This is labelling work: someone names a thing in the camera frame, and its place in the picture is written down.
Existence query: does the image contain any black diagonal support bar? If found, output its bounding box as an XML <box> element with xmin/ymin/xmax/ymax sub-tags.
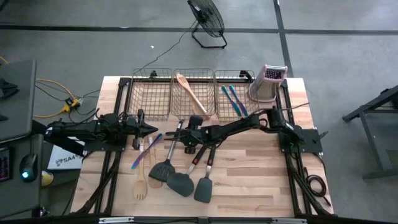
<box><xmin>30</xmin><ymin>119</ymin><xmax>86</xmax><ymax>156</ymax></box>

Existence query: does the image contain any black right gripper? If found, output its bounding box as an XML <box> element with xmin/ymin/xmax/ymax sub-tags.
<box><xmin>164</xmin><ymin>114</ymin><xmax>213</xmax><ymax>155</ymax></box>

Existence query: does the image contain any wooden slotted spatula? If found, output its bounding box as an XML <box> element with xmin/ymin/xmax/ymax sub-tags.
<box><xmin>175</xmin><ymin>72</ymin><xmax>208</xmax><ymax>115</ymax></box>

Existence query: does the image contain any black aluminium rig frame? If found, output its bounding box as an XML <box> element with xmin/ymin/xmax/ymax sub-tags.
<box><xmin>70</xmin><ymin>76</ymin><xmax>336</xmax><ymax>224</ymax></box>

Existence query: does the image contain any white printed cardboard box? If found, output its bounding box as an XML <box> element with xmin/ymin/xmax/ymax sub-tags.
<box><xmin>47</xmin><ymin>144</ymin><xmax>85</xmax><ymax>171</ymax></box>

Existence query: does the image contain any coiled black cable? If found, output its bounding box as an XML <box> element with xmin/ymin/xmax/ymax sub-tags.
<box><xmin>303</xmin><ymin>166</ymin><xmax>333</xmax><ymax>208</ymax></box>

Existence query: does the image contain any black metal table frame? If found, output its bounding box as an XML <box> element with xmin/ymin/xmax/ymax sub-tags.
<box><xmin>341</xmin><ymin>84</ymin><xmax>398</xmax><ymax>180</ymax></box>

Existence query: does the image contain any black computer mouse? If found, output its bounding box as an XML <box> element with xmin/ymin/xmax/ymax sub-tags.
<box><xmin>19</xmin><ymin>153</ymin><xmax>39</xmax><ymax>184</ymax></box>

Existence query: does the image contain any wooden spork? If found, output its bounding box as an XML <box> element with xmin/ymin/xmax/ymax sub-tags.
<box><xmin>133</xmin><ymin>138</ymin><xmax>149</xmax><ymax>201</ymax></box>

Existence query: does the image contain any yellow black power plug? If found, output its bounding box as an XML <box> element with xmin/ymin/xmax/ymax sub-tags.
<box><xmin>60</xmin><ymin>96</ymin><xmax>84</xmax><ymax>114</ymax></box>

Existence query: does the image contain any black fan power cable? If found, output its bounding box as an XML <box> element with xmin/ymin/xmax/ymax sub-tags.
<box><xmin>133</xmin><ymin>20</ymin><xmax>198</xmax><ymax>75</ymax></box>

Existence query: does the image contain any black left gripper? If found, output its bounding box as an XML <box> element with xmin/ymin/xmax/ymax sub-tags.
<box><xmin>123</xmin><ymin>108</ymin><xmax>159</xmax><ymax>151</ymax></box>

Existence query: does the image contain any black slotted spatula steel handle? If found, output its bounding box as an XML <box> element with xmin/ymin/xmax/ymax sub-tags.
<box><xmin>148</xmin><ymin>119</ymin><xmax>185</xmax><ymax>183</ymax></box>

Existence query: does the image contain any yellow extension cord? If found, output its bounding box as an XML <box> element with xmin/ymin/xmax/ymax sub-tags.
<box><xmin>0</xmin><ymin>55</ymin><xmax>75</xmax><ymax>119</ymax></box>

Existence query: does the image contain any iridescent purple knife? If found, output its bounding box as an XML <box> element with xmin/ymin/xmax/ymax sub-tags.
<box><xmin>130</xmin><ymin>133</ymin><xmax>164</xmax><ymax>170</ymax></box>

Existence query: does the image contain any wooden spoon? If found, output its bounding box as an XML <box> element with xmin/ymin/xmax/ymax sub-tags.
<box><xmin>147</xmin><ymin>135</ymin><xmax>164</xmax><ymax>189</ymax></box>

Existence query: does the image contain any dark grey table panel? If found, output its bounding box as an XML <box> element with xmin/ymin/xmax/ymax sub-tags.
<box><xmin>0</xmin><ymin>59</ymin><xmax>37</xmax><ymax>142</ymax></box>

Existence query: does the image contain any metal box grater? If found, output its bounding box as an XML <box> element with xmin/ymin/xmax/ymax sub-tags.
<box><xmin>248</xmin><ymin>64</ymin><xmax>289</xmax><ymax>103</ymax></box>

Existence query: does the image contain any black backlit keyboard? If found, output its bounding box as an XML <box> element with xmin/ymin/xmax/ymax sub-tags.
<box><xmin>0</xmin><ymin>146</ymin><xmax>12</xmax><ymax>183</ymax></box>

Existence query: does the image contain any black floor fan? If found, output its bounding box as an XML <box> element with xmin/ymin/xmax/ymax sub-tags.
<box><xmin>187</xmin><ymin>0</ymin><xmax>228</xmax><ymax>50</ymax></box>

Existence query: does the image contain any dark grey computer desk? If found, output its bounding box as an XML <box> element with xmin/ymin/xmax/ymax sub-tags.
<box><xmin>0</xmin><ymin>133</ymin><xmax>44</xmax><ymax>218</ymax></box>

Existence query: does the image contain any bronze wire basket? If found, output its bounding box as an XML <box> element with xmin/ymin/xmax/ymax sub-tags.
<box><xmin>170</xmin><ymin>68</ymin><xmax>217</xmax><ymax>121</ymax></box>
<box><xmin>127</xmin><ymin>68</ymin><xmax>174</xmax><ymax>122</ymax></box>
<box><xmin>213</xmin><ymin>70</ymin><xmax>261</xmax><ymax>123</ymax></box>

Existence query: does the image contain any yellow cup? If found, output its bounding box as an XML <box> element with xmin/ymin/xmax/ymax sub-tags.
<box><xmin>41</xmin><ymin>170</ymin><xmax>54</xmax><ymax>187</ymax></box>

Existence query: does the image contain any teal handled knife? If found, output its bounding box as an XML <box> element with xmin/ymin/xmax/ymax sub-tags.
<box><xmin>221</xmin><ymin>85</ymin><xmax>243</xmax><ymax>118</ymax></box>

